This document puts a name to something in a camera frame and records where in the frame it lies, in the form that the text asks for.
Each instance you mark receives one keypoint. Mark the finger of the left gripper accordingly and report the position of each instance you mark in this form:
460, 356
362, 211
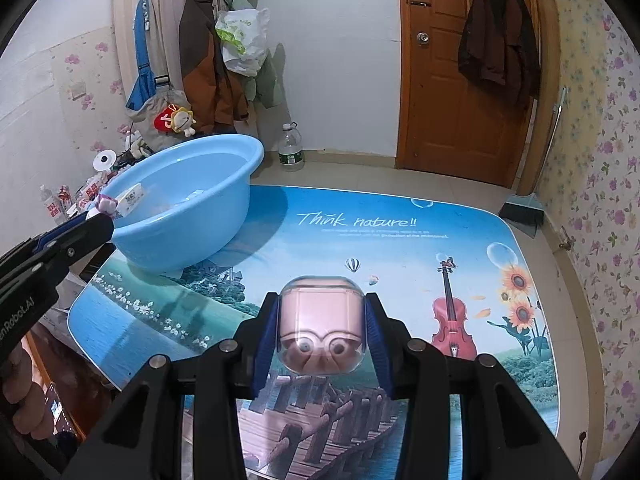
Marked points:
71, 241
57, 268

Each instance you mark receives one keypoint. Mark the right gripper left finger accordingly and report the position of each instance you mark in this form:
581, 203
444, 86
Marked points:
140, 435

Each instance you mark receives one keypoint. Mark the small white purple bottle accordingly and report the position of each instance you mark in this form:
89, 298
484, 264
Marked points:
106, 205

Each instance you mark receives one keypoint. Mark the white face tissue box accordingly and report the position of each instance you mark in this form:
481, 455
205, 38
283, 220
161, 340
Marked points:
128, 201

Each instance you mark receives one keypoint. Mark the light blue plastic basin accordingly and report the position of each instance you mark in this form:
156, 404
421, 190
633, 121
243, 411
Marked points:
195, 198

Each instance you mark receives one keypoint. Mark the blue grey shoulder bag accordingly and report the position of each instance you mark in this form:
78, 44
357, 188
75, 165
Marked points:
152, 90

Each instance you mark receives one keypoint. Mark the person's hand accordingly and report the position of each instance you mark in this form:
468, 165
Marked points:
32, 417

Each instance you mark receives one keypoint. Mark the small clear water bottle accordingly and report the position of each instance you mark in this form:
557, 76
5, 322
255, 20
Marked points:
53, 205

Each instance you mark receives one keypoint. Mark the white tape roll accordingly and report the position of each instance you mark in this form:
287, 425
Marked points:
104, 161

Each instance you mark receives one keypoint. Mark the printed nature table mat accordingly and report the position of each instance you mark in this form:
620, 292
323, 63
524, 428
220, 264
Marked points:
425, 260

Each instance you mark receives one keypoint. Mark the red yellow plush charm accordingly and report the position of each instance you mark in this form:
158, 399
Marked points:
175, 119

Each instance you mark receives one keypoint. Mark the grey dustpan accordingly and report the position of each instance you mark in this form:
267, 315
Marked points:
524, 212

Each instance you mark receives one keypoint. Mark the brown orange hanging coat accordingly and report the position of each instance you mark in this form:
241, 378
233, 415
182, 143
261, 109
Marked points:
215, 94

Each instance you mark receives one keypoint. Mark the large water bottle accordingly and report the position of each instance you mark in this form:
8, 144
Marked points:
290, 148

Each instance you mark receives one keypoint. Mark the white green plastic bag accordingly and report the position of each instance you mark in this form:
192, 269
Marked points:
243, 38

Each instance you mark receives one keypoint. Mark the brown wooden door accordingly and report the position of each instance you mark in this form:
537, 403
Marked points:
447, 124

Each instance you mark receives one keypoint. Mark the light green hanging jacket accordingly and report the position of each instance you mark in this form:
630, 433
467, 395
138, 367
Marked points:
265, 87

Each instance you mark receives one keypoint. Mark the dark brown hanging jacket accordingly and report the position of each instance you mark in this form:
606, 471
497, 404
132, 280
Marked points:
498, 50

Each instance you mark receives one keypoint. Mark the wall socket plate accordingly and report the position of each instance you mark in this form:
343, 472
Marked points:
77, 90

